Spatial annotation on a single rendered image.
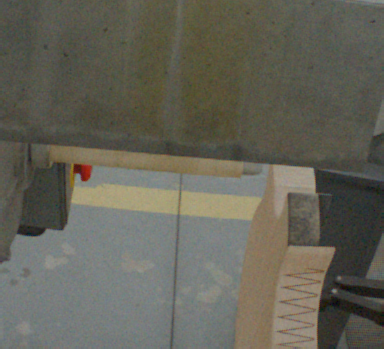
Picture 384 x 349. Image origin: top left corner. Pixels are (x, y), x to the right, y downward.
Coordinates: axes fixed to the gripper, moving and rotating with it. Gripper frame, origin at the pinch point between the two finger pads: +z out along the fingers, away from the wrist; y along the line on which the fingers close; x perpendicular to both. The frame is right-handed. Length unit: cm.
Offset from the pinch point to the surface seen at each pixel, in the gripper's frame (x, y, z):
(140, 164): 19.3, 6.6, 18.1
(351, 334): -116, 59, -40
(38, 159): 19.5, 5.9, 27.9
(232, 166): 19.8, 6.8, 9.8
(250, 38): 45.0, -3.3, 11.2
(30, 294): -117, 64, 52
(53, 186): -7.7, 23.0, 30.7
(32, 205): -11.7, 22.3, 34.0
